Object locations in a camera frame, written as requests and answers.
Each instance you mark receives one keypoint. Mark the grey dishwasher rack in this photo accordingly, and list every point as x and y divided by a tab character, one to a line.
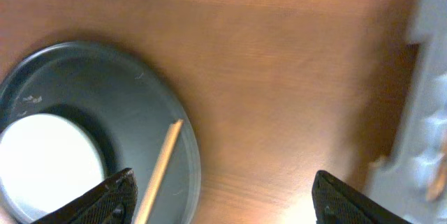
401	183

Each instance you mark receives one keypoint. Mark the white plate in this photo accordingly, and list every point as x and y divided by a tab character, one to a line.
46	162

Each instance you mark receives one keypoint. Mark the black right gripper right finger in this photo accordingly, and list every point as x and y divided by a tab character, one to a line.
335	202

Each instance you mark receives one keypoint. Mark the wooden chopstick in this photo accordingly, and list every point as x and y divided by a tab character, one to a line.
159	170

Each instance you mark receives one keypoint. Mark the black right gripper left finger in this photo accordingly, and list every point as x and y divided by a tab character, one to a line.
112	201

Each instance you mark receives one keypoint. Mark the round black tray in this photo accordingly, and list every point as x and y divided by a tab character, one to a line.
122	104

